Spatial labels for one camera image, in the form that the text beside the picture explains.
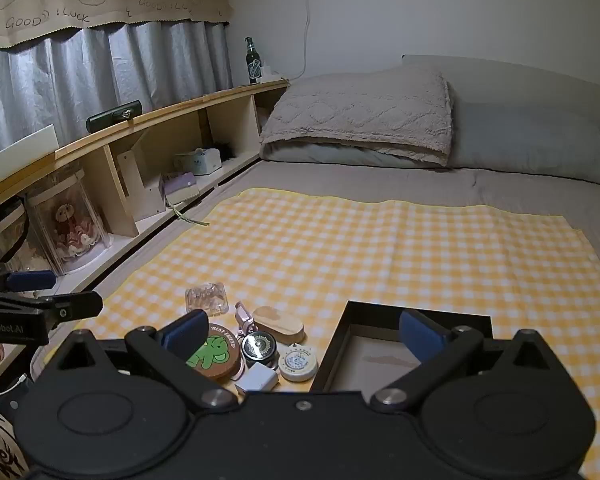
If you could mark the white charger plug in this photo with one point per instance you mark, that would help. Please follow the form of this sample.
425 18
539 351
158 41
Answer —
256 379

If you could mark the grey curtain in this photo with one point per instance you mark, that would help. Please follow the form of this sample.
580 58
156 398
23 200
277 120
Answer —
105 70

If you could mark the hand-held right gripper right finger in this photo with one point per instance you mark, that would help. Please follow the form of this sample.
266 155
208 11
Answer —
420 336

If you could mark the white flat board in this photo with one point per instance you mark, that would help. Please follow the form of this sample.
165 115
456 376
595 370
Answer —
20 145

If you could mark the black fluffy item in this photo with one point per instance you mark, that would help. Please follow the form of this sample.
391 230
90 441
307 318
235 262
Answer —
228 151

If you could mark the yellow checkered cloth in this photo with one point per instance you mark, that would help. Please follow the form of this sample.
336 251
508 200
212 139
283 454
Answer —
380 255

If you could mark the white round tape measure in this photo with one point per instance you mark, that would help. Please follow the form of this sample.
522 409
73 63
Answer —
298 361

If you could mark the clear plastic case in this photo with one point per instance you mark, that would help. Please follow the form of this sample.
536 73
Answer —
207 298

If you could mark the cork coaster with green dinosaur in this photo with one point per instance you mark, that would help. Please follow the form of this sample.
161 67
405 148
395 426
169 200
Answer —
215 357

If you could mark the grey long pillow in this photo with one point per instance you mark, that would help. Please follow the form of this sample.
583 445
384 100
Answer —
530 145

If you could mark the clear case with plush doll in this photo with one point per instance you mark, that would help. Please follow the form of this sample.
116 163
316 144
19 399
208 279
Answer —
72 227

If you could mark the wooden bedside shelf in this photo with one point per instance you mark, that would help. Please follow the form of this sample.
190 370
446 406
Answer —
180 125

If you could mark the green glass bottle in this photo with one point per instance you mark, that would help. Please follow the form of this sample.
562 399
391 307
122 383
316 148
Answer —
252 62

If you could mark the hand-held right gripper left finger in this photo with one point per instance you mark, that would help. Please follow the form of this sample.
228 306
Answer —
187 334

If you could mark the purple box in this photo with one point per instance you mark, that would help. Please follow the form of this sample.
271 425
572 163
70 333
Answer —
181 187

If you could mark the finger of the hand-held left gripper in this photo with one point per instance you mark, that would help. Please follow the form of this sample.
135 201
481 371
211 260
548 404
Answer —
77 306
32 280

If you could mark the clear pouch with black trim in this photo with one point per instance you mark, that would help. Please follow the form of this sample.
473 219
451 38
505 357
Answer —
5 232

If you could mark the beige cartoon printed valance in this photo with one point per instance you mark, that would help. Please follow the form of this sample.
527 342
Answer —
105 0

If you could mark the beige quilted pillow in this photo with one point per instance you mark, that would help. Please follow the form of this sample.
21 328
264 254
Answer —
360 115

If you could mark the pink eyelash curler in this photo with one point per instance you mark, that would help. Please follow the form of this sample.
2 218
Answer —
244 316

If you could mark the white tissue box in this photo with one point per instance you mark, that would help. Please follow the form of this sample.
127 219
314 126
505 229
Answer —
200 161

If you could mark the dark green glasses case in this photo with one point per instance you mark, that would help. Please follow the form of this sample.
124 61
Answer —
114 115

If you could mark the black round tin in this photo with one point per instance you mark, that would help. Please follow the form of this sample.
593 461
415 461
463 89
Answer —
259 349

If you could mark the light wooden board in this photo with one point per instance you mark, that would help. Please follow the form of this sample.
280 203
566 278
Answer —
140 185

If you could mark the black rectangular box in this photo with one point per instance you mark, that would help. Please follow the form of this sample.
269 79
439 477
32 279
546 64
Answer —
360 355

